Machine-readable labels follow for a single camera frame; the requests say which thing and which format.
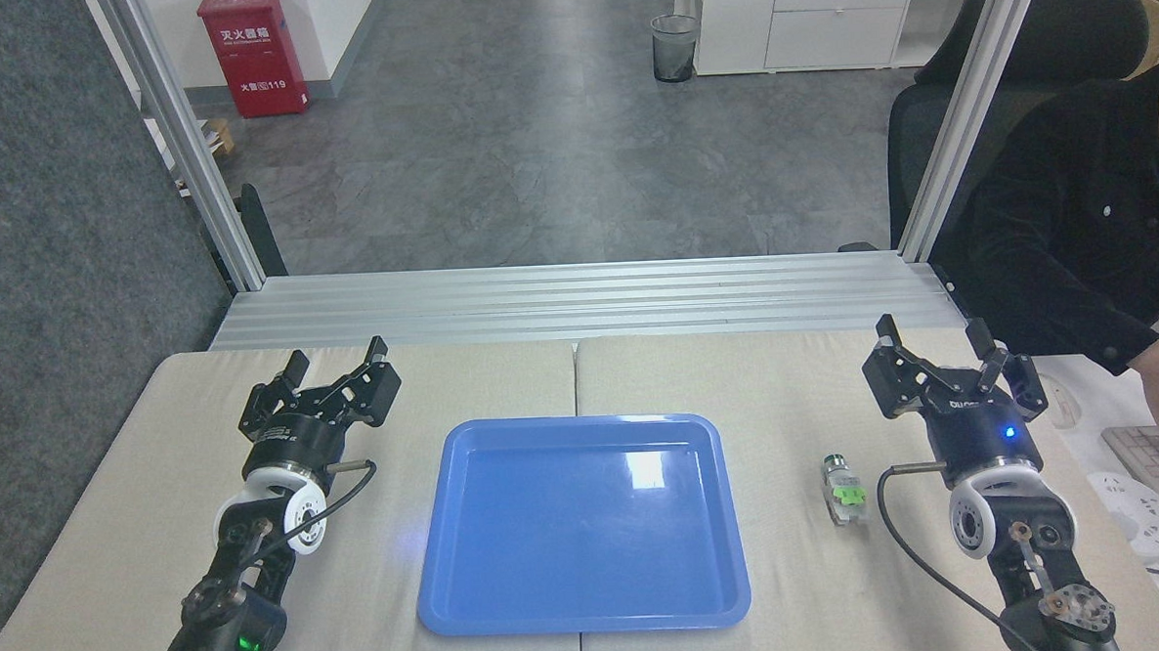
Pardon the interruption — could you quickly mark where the blue plastic tray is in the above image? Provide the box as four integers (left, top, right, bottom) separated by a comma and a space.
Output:
408, 408, 754, 642

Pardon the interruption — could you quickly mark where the silver aluminium rail platform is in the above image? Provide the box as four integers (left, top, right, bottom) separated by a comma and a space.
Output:
203, 245, 969, 362

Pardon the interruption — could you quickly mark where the black mesh waste bin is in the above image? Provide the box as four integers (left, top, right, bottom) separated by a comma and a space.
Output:
649, 12, 704, 85

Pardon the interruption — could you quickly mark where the beige table mat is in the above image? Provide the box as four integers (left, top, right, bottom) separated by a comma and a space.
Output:
566, 311, 1159, 651

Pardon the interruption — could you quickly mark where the white drawer cabinet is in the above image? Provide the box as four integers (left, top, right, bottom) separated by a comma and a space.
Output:
672, 0, 998, 78

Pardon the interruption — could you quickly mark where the black office chair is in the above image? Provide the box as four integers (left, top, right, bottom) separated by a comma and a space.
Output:
880, 0, 1159, 254

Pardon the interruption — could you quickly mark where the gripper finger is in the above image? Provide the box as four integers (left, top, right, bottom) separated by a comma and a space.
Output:
295, 335, 405, 430
859, 312, 952, 422
236, 350, 314, 430
966, 315, 1051, 423

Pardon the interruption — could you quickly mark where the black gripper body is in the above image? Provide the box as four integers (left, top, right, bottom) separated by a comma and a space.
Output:
240, 406, 353, 481
923, 387, 1046, 484

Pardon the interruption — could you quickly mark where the white computer keyboard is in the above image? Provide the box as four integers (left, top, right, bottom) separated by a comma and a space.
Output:
1099, 423, 1159, 505

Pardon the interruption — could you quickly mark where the white power strip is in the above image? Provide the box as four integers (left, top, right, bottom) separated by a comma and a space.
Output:
1084, 467, 1159, 565

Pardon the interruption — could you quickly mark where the white computer mouse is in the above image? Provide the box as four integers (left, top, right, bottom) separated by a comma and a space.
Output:
1036, 371, 1085, 432

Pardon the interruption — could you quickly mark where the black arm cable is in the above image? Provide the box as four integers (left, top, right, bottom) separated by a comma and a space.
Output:
875, 456, 1047, 651
241, 456, 384, 578

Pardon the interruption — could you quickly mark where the person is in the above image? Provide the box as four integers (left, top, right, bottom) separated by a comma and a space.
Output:
924, 52, 1159, 385

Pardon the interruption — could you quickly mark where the silver aluminium post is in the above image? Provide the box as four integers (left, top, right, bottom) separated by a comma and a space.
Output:
84, 0, 269, 299
885, 0, 1063, 265

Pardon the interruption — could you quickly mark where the red fire extinguisher box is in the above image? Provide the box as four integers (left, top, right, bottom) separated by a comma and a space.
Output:
195, 0, 313, 122

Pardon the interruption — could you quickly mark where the switch part with green clip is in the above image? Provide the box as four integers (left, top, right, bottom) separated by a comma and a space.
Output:
819, 452, 871, 529

